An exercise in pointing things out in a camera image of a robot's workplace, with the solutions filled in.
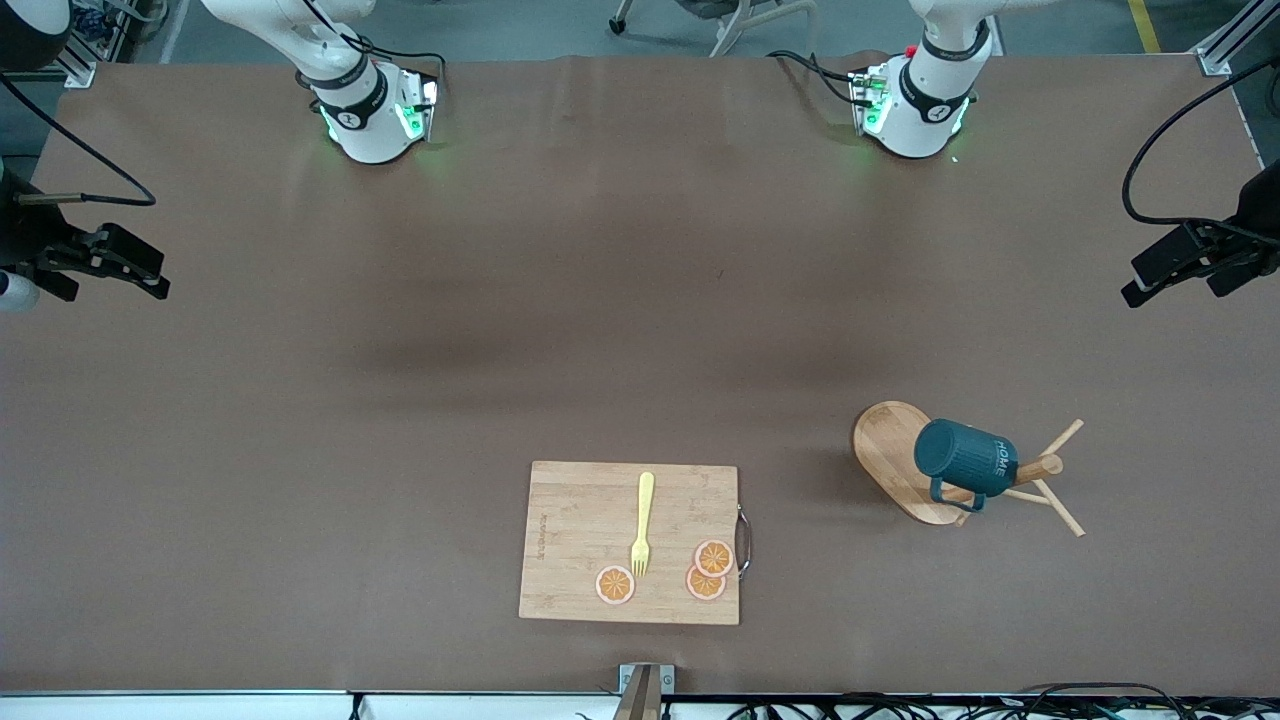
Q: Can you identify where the teal cup yellow inside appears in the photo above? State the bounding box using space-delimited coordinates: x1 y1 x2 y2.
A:
914 418 1019 513

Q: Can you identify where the wooden cup rack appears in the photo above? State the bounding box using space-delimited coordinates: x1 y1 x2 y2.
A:
852 400 1086 538

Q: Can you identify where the office chair base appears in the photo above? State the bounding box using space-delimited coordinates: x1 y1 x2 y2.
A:
610 0 816 58

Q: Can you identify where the brown table cover mat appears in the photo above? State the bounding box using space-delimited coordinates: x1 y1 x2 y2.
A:
0 52 1280 698

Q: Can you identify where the bamboo cutting board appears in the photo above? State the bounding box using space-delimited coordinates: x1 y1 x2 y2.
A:
518 460 753 627

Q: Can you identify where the yellow plastic fork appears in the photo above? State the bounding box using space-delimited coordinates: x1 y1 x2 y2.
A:
630 472 656 579

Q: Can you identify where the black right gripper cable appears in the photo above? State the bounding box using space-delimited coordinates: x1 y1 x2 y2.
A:
0 75 158 209

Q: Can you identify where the aluminium frame profile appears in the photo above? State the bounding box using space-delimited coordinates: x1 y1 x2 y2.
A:
1195 0 1280 76
45 40 99 89

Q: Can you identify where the black arm base cable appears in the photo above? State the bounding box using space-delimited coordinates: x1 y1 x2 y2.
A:
295 0 448 111
767 48 866 109

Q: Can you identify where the aluminium camera post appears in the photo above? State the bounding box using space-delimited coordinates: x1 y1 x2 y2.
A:
618 663 676 720

